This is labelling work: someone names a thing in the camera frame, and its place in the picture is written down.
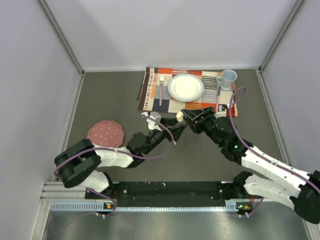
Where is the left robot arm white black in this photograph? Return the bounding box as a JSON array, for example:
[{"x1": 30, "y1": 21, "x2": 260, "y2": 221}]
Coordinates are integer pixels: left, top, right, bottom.
[{"x1": 54, "y1": 113, "x2": 187, "y2": 199}]

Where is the beige square ring object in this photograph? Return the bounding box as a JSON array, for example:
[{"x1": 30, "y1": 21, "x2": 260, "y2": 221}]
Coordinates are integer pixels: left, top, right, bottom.
[{"x1": 176, "y1": 111, "x2": 186, "y2": 123}]

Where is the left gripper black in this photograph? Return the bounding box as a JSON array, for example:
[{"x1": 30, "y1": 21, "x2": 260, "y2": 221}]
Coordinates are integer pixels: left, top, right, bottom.
[{"x1": 143, "y1": 117, "x2": 188, "y2": 156}]

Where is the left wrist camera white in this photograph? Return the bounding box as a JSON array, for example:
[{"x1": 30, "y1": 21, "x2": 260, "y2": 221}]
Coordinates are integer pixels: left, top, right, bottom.
[{"x1": 141, "y1": 111, "x2": 163, "y2": 132}]

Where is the white round plate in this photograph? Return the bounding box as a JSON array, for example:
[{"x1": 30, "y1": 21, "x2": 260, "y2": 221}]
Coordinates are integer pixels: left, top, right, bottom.
[{"x1": 167, "y1": 73, "x2": 205, "y2": 103}]

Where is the pink polka dot plate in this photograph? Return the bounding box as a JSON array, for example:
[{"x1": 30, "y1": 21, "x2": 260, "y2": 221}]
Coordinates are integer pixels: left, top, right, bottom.
[{"x1": 86, "y1": 120, "x2": 124, "y2": 148}]

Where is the grey cable duct rail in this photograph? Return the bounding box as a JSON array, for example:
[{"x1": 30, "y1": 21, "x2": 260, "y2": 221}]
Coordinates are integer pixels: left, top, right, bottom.
[{"x1": 50, "y1": 201, "x2": 253, "y2": 213}]

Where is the pink handled knife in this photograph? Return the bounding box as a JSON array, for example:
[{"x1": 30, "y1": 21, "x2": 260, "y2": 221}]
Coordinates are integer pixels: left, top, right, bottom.
[{"x1": 215, "y1": 84, "x2": 221, "y2": 113}]

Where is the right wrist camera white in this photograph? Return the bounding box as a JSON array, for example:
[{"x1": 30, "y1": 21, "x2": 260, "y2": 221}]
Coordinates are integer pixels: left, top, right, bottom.
[{"x1": 214, "y1": 104, "x2": 238, "y2": 119}]

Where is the pink handled fork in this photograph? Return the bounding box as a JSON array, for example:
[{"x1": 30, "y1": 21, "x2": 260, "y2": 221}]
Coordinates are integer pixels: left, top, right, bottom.
[{"x1": 159, "y1": 75, "x2": 165, "y2": 106}]

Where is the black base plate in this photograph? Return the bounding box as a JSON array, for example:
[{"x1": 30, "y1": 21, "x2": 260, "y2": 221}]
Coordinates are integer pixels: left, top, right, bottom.
[{"x1": 84, "y1": 181, "x2": 263, "y2": 208}]

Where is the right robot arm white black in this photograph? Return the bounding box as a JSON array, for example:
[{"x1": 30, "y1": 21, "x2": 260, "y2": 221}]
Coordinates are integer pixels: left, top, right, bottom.
[{"x1": 176, "y1": 107, "x2": 320, "y2": 225}]

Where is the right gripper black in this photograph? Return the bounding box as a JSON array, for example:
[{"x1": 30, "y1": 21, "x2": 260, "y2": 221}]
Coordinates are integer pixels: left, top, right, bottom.
[{"x1": 182, "y1": 106, "x2": 225, "y2": 148}]

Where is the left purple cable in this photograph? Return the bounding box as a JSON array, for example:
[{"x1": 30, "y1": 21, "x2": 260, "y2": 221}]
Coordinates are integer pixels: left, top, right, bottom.
[{"x1": 53, "y1": 114, "x2": 177, "y2": 218}]

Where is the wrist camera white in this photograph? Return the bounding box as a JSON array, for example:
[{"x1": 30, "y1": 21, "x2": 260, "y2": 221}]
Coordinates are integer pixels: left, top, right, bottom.
[
  {"x1": 141, "y1": 111, "x2": 163, "y2": 132},
  {"x1": 214, "y1": 104, "x2": 238, "y2": 119}
]

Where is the light blue mug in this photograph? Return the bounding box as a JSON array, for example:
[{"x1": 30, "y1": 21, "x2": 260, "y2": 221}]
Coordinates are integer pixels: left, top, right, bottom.
[{"x1": 216, "y1": 69, "x2": 238, "y2": 91}]

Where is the patterned orange placemat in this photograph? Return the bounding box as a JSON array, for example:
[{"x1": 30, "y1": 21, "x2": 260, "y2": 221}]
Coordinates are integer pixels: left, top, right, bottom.
[{"x1": 138, "y1": 67, "x2": 236, "y2": 113}]

